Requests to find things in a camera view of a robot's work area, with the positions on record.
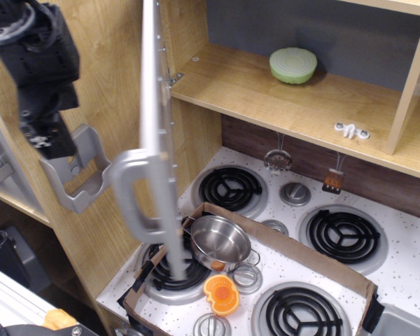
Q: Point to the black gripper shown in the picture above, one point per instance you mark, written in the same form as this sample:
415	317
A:
40	55

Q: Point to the grey toy microwave door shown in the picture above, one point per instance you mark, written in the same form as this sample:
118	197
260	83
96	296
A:
154	160

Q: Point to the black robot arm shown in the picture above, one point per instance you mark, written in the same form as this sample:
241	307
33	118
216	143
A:
40	55

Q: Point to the back left stove burner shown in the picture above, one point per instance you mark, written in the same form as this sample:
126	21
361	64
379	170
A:
235	188

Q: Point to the stove burner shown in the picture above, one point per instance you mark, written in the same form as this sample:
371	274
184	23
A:
161	287
296	308
347	235
235	188

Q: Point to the stainless steel pot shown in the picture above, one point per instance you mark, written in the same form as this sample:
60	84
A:
218	243

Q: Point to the front left stove burner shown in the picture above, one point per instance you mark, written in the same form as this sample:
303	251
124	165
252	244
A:
161	287

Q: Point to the hanging metal strainer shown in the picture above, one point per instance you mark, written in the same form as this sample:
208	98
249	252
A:
278	161

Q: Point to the orange toy fruit half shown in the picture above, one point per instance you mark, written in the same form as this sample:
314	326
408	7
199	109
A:
222	294

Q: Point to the grey centre stove knob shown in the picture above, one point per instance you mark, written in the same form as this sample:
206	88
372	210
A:
247	277

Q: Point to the grey stove knob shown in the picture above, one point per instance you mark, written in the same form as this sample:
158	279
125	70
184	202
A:
247	277
276	225
295	194
212	325

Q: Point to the grey middle stove knob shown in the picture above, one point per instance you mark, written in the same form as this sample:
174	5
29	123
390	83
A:
276	225

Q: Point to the grey front stove knob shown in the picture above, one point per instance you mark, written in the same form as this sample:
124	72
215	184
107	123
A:
212	325

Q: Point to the grey back stove knob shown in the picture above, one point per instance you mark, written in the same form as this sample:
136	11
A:
295	194

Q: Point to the green toy cabbage half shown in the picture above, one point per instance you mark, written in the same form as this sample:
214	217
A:
293	65

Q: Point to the hanging brown toy spatula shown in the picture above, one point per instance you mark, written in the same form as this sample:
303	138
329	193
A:
335	177

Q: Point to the white door latch clip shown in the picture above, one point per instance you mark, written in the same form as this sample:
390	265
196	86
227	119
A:
350	131

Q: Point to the front right stove burner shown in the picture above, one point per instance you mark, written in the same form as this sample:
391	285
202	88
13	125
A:
296	308

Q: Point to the back right stove burner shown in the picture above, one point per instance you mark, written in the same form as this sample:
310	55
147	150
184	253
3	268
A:
347	235

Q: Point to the grey wall phone holder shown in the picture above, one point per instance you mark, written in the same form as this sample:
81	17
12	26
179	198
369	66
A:
60	170

